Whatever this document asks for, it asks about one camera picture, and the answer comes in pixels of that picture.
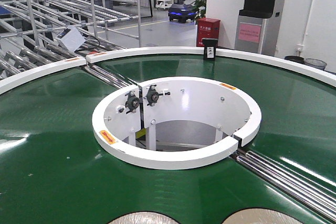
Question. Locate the beige plate with black rim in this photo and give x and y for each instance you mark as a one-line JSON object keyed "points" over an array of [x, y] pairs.
{"points": [[143, 217]]}

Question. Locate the red fire equipment box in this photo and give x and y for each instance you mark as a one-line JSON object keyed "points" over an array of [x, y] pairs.
{"points": [[207, 28]]}

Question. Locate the metal roller rack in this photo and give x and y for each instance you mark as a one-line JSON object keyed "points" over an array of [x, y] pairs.
{"points": [[33, 26]]}

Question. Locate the steel conveyor rollers right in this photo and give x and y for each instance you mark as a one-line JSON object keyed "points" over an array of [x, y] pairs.
{"points": [[311, 194]]}

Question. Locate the white label card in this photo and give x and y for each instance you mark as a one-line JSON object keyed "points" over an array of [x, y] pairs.
{"points": [[70, 38]]}

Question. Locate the black sensor box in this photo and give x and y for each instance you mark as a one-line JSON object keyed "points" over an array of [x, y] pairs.
{"points": [[210, 45]]}

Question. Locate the blue mobile robot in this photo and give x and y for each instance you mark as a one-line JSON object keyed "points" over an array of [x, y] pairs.
{"points": [[181, 12]]}

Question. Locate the black water dispenser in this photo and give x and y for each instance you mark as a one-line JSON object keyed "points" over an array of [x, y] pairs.
{"points": [[252, 24]]}

